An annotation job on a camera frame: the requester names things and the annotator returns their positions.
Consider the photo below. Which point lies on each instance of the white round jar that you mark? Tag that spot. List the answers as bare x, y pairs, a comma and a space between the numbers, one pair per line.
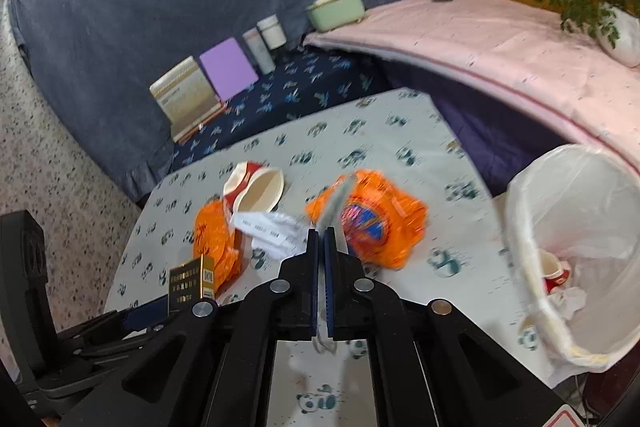
271, 33

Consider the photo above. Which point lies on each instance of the white paper receipt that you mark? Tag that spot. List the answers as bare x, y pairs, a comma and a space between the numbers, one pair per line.
270, 229

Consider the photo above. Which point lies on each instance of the pale green storage box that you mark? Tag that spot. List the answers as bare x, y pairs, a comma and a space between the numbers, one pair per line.
336, 13

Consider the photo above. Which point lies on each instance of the white bagged trash bin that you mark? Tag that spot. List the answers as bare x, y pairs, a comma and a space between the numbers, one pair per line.
575, 207

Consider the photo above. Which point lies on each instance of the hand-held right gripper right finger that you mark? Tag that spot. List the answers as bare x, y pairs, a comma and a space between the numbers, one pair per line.
330, 277

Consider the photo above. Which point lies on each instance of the dark purple sheet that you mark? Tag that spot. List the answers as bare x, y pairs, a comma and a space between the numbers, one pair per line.
480, 122

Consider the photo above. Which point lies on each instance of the navy leaf print cloth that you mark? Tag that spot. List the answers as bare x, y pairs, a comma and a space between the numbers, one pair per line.
300, 87

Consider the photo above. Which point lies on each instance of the gold black cigarette box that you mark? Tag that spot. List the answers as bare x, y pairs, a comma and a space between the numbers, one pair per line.
192, 282

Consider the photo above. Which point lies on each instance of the red white paper cup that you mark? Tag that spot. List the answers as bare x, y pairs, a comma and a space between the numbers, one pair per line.
552, 272
257, 192

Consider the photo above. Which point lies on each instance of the panda print tablecloth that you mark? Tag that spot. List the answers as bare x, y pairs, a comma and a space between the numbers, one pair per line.
375, 142

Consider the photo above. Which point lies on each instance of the beige box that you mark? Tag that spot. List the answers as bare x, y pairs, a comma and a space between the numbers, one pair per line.
185, 99

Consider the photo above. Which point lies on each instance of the red white card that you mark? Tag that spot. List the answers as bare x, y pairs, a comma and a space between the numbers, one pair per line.
565, 419

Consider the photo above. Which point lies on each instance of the pink blanket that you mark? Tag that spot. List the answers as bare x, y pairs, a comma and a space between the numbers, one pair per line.
500, 42

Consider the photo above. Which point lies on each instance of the white tissue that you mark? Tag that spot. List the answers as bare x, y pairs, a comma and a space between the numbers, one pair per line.
570, 302

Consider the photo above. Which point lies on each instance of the orange plastic wrapper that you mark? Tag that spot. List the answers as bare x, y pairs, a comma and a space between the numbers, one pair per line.
215, 232

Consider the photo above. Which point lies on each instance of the grey tall bottle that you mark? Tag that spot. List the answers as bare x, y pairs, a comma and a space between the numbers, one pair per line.
261, 54

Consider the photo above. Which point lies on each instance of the orange wrapper blue print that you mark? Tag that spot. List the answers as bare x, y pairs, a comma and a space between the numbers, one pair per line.
385, 217

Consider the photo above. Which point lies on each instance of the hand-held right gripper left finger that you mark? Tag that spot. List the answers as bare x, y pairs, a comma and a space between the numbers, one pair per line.
313, 277

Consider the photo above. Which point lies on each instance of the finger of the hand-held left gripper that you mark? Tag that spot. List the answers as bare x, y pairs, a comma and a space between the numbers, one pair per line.
145, 309

